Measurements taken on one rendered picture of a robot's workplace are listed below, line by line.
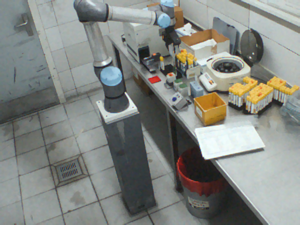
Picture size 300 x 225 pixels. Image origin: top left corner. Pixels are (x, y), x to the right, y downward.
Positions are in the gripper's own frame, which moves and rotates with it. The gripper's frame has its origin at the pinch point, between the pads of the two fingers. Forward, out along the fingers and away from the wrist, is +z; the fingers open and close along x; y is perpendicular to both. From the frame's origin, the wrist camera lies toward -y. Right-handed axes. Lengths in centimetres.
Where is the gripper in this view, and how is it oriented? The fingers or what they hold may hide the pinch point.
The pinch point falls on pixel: (173, 54)
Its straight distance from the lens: 208.6
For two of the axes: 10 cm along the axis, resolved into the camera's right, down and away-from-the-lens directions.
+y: -4.0, -5.1, 7.6
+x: -9.1, 3.3, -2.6
